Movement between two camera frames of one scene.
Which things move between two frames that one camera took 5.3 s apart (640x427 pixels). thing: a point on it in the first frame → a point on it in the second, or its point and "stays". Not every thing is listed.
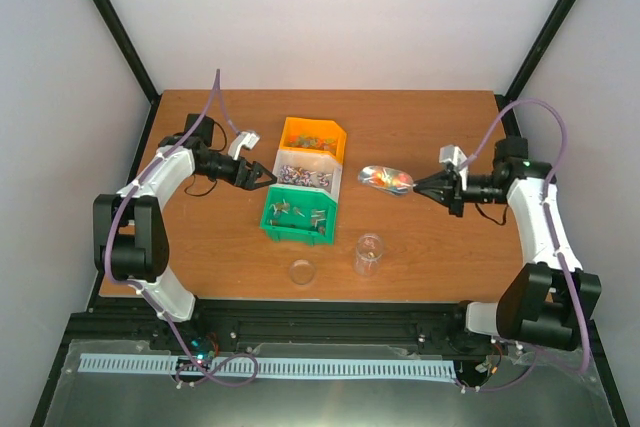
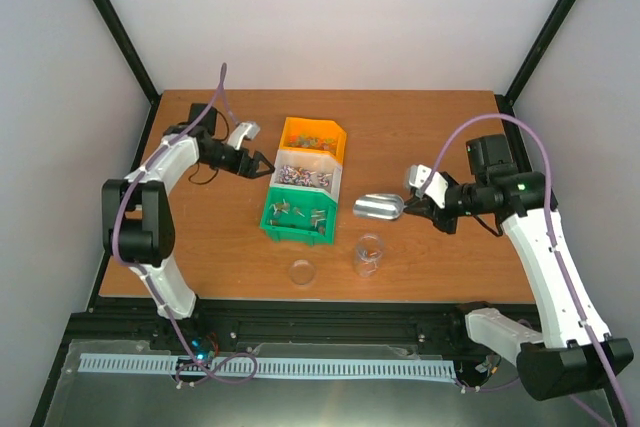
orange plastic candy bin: (313, 135) stays
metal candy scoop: (386, 179) → (385, 206)
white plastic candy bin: (308, 168) stays
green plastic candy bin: (299, 214) stays
